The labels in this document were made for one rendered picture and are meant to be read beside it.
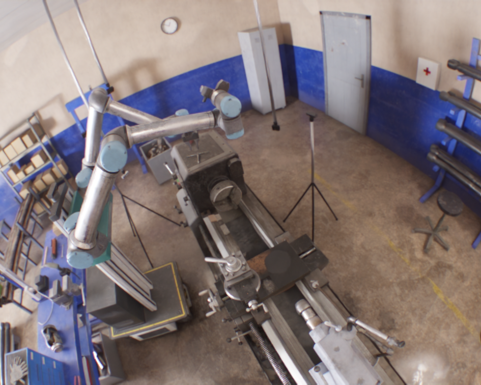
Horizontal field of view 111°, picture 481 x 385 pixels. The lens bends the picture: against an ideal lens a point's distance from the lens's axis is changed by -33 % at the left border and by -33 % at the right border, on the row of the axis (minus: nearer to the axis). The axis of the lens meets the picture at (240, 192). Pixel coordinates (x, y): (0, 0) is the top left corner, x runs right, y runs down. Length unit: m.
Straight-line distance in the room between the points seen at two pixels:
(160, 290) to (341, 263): 1.97
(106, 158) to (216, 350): 2.10
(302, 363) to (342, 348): 0.39
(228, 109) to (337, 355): 1.28
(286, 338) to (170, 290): 1.39
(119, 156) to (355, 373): 1.45
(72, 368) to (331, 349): 1.92
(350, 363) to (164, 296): 1.91
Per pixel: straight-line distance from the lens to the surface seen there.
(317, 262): 1.84
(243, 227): 2.26
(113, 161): 1.06
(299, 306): 1.44
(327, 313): 1.74
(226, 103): 1.11
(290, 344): 1.68
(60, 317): 2.60
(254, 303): 1.57
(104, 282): 2.41
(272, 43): 5.24
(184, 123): 1.23
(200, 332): 2.71
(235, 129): 1.18
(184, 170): 2.08
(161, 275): 2.77
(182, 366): 2.71
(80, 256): 1.37
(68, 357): 2.38
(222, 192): 1.95
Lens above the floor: 2.48
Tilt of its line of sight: 43 degrees down
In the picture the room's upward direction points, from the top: 15 degrees counter-clockwise
